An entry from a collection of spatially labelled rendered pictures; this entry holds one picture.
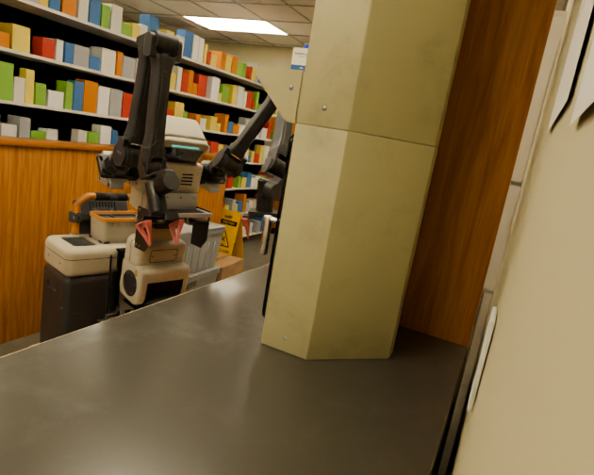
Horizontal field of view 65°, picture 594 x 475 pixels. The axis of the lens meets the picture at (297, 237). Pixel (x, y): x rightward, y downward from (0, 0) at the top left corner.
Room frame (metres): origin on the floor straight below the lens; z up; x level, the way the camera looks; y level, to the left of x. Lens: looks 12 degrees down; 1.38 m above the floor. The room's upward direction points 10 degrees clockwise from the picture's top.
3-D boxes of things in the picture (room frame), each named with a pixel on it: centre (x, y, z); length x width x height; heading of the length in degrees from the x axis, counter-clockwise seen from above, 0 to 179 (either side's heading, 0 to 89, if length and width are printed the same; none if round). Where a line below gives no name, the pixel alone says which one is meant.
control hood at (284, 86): (1.12, 0.03, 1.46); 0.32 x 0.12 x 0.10; 156
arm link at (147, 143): (1.51, 0.50, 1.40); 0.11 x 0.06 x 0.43; 139
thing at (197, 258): (3.28, 0.84, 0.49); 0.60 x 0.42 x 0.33; 156
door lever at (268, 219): (1.01, 0.05, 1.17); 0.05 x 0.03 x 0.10; 66
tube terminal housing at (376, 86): (1.04, -0.14, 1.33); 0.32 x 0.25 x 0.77; 156
